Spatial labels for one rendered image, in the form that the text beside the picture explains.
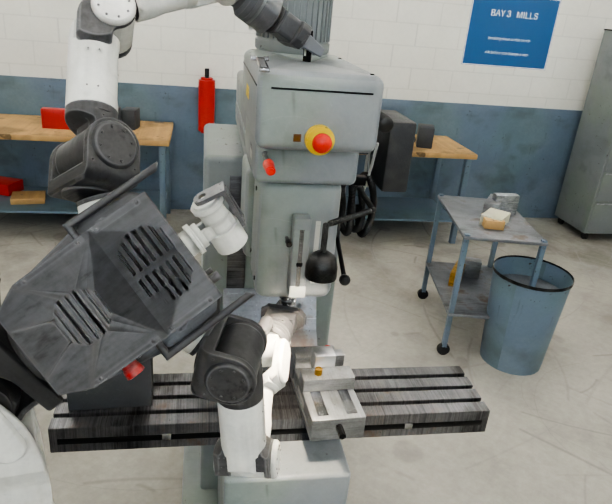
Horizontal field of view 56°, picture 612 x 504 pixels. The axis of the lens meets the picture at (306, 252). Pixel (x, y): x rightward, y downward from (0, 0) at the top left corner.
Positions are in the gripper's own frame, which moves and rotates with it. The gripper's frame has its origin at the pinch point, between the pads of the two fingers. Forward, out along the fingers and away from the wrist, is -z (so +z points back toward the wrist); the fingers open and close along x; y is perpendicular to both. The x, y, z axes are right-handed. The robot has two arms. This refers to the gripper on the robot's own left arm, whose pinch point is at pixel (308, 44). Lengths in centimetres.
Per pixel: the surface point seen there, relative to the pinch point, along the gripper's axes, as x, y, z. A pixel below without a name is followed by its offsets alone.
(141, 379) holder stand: -6, -96, -11
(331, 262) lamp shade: 27, -38, -19
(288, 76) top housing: 19.3, -10.1, 8.0
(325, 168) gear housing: 13.0, -21.5, -13.7
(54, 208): -375, -176, -33
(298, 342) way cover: -24, -77, -62
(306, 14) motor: -14.4, 7.8, -1.4
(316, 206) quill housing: 9.5, -30.3, -19.2
